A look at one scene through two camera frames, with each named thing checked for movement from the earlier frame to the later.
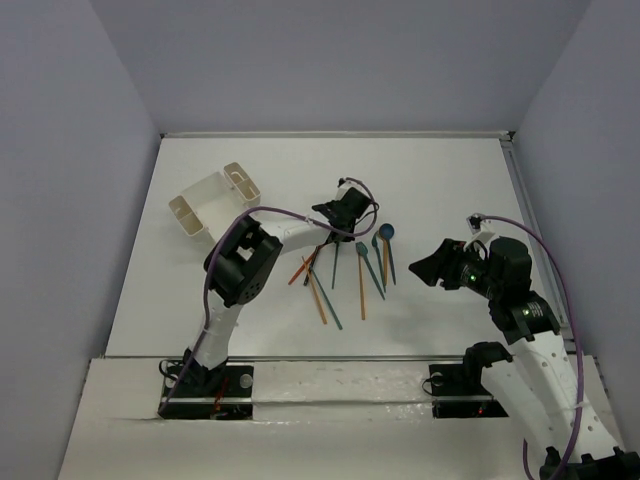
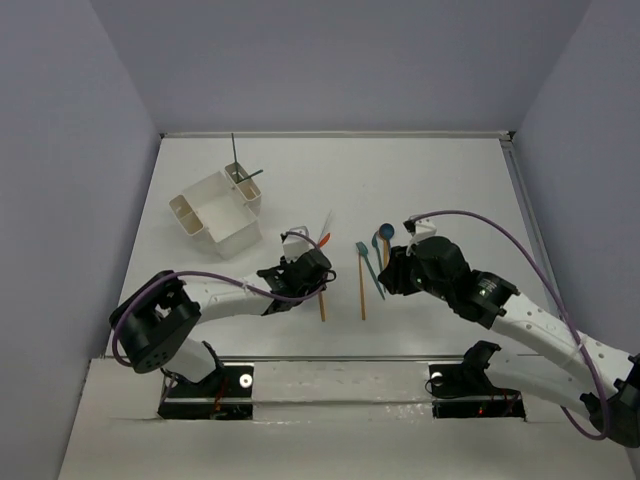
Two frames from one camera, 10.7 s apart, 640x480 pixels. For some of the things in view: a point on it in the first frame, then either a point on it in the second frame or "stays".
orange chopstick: x=362 y=302 stays
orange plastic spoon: x=386 y=262 stays
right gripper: x=442 y=263 -> x=394 y=276
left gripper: x=335 y=226 -> x=316 y=262
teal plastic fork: x=362 y=250 stays
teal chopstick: x=325 y=299 -> x=235 y=158
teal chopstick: x=335 y=264 -> x=260 y=171
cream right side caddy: x=246 y=190 stays
